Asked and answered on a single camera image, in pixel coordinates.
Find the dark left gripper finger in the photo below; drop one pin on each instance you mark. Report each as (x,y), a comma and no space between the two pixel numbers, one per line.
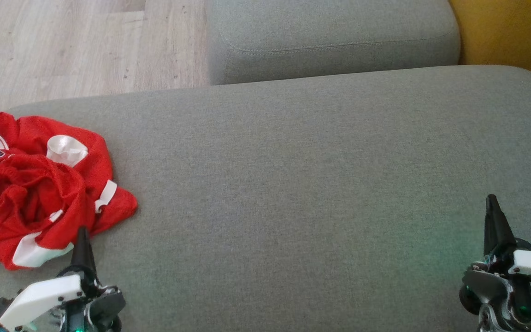
(88,263)
(79,260)

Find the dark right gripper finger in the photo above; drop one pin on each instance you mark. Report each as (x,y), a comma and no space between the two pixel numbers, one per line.
(490,235)
(505,242)

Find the red basketball jersey number 23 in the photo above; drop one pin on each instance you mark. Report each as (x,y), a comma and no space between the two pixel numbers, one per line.
(30,131)

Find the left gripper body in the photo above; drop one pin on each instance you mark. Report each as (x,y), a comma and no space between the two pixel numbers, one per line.
(49,295)

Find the small grey sofa seat cushion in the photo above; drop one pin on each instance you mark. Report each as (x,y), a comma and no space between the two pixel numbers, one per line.
(330,32)

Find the yellow sofa backrest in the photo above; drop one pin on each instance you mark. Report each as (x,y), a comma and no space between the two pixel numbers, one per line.
(510,32)

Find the large grey sofa seat cushion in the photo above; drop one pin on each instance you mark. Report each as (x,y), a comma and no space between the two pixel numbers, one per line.
(293,184)

